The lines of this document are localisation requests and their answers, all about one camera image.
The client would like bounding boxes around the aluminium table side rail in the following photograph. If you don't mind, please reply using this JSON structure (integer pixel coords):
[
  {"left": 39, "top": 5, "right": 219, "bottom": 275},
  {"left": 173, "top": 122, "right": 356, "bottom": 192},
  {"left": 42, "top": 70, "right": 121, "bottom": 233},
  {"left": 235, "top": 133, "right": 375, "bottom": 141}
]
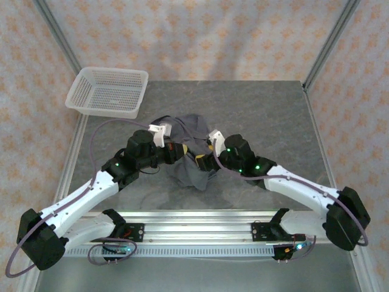
[
  {"left": 302, "top": 82, "right": 346, "bottom": 198},
  {"left": 56, "top": 114, "right": 89, "bottom": 210}
]

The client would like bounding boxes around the aluminium frame post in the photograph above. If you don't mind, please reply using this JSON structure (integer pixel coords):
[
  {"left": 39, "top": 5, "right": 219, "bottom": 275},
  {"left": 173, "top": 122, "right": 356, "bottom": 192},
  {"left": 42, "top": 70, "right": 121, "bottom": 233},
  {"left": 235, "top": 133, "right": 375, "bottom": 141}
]
[
  {"left": 303, "top": 0, "right": 361, "bottom": 89},
  {"left": 32, "top": 0, "right": 82, "bottom": 74}
]

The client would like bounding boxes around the small lit circuit board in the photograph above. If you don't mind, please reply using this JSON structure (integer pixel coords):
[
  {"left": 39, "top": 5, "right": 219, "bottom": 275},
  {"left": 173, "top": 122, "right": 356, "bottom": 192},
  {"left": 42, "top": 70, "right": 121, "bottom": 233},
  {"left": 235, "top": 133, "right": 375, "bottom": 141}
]
[
  {"left": 284, "top": 243, "right": 305, "bottom": 254},
  {"left": 102, "top": 245, "right": 132, "bottom": 256}
]

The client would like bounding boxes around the white slotted cable duct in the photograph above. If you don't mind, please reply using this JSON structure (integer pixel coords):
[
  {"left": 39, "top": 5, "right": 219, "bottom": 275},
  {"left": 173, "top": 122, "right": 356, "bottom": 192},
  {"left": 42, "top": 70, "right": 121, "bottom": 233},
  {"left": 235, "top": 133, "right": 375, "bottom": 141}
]
[{"left": 60, "top": 245, "right": 276, "bottom": 259}]

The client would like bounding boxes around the grey t-shirt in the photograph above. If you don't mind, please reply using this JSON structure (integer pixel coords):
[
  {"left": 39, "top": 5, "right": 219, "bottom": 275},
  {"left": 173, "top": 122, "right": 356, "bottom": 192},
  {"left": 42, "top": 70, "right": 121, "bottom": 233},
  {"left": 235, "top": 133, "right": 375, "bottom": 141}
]
[{"left": 150, "top": 113, "right": 218, "bottom": 192}]

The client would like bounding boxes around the white perforated plastic basket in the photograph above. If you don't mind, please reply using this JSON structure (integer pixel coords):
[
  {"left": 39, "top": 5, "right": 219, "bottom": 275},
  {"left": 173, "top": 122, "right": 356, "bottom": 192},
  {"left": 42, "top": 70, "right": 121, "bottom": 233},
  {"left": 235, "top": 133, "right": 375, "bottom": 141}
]
[{"left": 65, "top": 66, "right": 150, "bottom": 119}]

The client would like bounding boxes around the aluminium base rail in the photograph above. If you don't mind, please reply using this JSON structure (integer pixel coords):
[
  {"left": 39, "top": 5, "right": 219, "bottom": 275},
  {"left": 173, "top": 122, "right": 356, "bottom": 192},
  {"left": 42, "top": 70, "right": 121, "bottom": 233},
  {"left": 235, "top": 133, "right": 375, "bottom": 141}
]
[{"left": 65, "top": 209, "right": 332, "bottom": 244}]

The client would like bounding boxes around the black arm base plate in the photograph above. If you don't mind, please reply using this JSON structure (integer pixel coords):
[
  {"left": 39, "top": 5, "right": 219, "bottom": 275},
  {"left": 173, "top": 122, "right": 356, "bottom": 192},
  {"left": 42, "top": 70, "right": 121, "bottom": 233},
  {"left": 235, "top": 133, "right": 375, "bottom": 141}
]
[
  {"left": 121, "top": 223, "right": 145, "bottom": 243},
  {"left": 251, "top": 222, "right": 274, "bottom": 243}
]

